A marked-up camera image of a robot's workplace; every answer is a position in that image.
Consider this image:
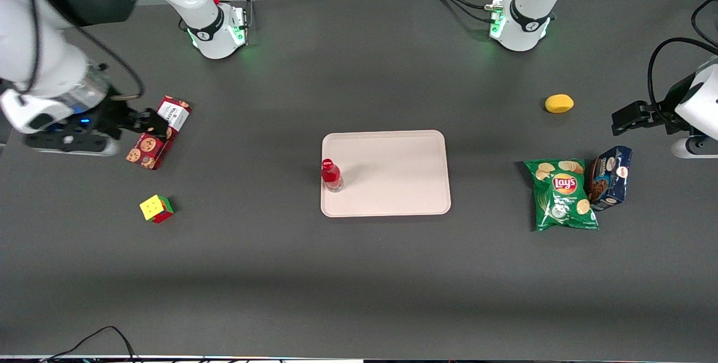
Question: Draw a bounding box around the beige plastic tray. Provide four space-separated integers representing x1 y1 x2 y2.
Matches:
320 130 452 218

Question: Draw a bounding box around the black cable at mat edge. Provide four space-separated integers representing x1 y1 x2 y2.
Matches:
691 0 718 49

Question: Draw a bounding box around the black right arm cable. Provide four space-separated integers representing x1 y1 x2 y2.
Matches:
22 0 145 100

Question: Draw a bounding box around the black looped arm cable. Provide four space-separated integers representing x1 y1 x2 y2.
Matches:
648 38 718 122

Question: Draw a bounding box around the blue cookie box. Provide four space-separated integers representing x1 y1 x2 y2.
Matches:
588 145 634 212

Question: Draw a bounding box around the rubik's cube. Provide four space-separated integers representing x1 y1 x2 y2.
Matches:
139 194 175 224

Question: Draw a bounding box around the yellow lemon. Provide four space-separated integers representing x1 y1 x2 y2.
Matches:
545 94 575 114

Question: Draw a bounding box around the red cookie box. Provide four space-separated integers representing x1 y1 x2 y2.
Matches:
125 95 192 171

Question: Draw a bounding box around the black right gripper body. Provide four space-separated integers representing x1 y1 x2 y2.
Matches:
56 94 135 139

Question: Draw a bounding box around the thin black cable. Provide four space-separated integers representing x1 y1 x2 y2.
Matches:
39 326 141 363

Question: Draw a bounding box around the dark grey table mat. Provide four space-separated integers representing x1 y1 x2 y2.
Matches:
0 0 718 361

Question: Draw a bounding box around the red coke bottle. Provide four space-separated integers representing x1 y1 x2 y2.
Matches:
321 158 344 193

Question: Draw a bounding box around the green lays chips bag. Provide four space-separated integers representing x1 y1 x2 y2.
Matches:
523 158 601 233

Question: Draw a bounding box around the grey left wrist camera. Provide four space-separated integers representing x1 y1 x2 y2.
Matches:
670 136 718 159

